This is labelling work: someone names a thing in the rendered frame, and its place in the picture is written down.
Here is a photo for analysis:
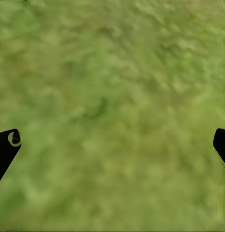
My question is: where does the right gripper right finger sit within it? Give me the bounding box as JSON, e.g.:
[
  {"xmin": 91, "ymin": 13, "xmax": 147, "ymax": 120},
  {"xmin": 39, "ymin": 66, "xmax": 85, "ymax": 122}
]
[{"xmin": 213, "ymin": 128, "xmax": 225, "ymax": 162}]

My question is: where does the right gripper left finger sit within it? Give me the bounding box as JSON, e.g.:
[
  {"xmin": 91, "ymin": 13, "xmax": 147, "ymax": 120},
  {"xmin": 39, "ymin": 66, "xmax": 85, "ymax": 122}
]
[{"xmin": 0, "ymin": 129, "xmax": 21, "ymax": 180}]

